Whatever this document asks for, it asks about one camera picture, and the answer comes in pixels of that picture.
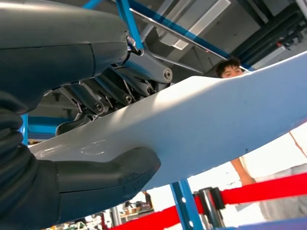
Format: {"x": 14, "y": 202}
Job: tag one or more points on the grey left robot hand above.
{"x": 48, "y": 31}

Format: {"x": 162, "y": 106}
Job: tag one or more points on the person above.
{"x": 229, "y": 68}

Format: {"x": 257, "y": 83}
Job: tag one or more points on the blue metal shelf rack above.
{"x": 185, "y": 203}

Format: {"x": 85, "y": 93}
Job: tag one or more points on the red barrier belt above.
{"x": 264, "y": 189}
{"x": 156, "y": 219}

